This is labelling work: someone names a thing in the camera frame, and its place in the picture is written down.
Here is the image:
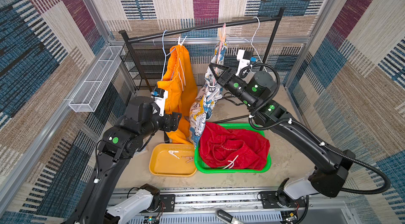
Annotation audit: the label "pink wire hanger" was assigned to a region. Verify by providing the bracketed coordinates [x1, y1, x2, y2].
[213, 23, 226, 87]

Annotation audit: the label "white blue patterned shorts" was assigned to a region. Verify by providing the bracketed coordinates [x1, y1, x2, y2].
[189, 41, 228, 149]

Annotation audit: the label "white plastic hanger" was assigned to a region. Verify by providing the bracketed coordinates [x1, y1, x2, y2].
[227, 16, 268, 73]

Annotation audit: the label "red shorts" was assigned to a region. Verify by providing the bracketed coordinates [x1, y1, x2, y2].
[198, 122, 271, 171]

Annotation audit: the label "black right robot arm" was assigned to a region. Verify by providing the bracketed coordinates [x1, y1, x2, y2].
[209, 63, 355, 208]

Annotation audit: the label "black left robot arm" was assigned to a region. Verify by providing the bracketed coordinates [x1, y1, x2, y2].
[66, 91, 181, 224]

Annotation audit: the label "yellow plastic tray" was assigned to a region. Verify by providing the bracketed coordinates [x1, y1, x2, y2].
[149, 143, 197, 177]

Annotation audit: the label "black clothes rack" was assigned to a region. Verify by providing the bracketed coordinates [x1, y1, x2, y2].
[118, 6, 286, 125]

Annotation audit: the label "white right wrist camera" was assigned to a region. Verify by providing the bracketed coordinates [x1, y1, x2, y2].
[236, 49, 256, 78]

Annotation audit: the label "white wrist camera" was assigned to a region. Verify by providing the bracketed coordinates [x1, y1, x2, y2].
[236, 49, 256, 78]
[151, 87, 168, 117]

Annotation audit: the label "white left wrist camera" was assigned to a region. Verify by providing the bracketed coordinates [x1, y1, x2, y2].
[151, 87, 168, 117]

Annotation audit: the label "blue wire hanger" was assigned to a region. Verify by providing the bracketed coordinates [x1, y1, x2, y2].
[160, 30, 171, 81]

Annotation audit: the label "black wire shoe shelf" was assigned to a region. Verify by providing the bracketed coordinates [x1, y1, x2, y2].
[120, 42, 169, 91]

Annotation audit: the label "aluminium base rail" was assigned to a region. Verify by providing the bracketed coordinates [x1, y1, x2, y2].
[104, 186, 355, 224]

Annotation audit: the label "white wire mesh basket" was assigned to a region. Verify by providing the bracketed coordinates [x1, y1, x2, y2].
[69, 46, 123, 113]

